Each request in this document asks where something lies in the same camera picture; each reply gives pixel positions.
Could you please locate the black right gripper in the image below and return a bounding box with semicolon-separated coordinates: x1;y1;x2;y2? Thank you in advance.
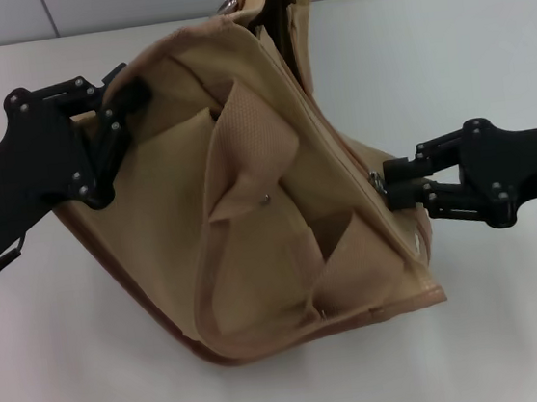
378;110;537;241

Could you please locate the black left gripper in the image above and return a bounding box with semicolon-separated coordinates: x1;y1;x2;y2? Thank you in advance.
0;59;168;253

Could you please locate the silver metal zipper pull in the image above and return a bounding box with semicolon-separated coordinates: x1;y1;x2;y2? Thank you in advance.
366;167;390;198

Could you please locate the khaki canvas food bag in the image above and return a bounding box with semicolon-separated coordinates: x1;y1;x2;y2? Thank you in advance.
24;0;453;388

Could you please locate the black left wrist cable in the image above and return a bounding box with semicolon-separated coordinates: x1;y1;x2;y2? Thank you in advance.
0;231;30;277

